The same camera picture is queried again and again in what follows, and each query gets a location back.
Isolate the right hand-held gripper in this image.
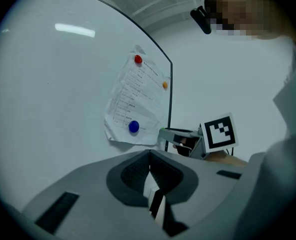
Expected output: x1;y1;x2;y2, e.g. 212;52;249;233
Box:
159;112;239;161

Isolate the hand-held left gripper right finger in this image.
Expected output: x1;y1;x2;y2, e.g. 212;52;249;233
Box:
149;148;249;238

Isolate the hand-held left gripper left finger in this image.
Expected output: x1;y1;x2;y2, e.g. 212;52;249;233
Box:
22;148;164;240

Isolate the person's right forearm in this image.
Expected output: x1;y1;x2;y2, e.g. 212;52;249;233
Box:
204;149;249;167

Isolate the blue round magnet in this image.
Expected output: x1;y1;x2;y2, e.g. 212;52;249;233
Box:
128;120;140;134

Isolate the printed paper sheet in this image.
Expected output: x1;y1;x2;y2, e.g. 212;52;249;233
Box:
104;43;171;146

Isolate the person's white shirt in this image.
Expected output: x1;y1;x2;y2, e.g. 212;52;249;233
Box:
272;35;296;140

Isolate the white ceiling pipe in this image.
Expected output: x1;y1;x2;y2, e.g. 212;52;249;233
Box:
130;0;213;19

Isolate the person's head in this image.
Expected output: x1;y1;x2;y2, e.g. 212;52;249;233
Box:
204;0;296;43

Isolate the white whiteboard with black frame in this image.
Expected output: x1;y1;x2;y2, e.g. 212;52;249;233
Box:
0;0;174;214

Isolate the black head-worn camera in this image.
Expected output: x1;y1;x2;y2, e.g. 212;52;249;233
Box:
190;5;212;35

